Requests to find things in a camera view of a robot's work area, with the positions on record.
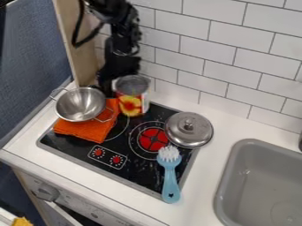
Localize toy sink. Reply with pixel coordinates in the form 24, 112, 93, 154
212, 138, 302, 226

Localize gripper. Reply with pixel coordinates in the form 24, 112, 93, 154
96, 54, 143, 98

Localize yellow cloth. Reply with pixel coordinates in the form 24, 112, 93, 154
11, 216, 36, 226

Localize silver lid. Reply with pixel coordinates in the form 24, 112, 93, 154
162, 111, 215, 149

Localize wooden board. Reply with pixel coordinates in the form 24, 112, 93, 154
50, 0, 103, 88

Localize toy stove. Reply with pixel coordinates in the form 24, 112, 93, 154
35, 101, 201, 201

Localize orange cloth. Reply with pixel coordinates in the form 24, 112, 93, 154
51, 97, 122, 145

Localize silver can with yellow label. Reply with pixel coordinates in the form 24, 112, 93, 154
110, 74, 153, 118

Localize silver pot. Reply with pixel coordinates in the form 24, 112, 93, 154
48, 86, 116, 124

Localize blue brush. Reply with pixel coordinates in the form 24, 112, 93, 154
155, 144, 185, 205

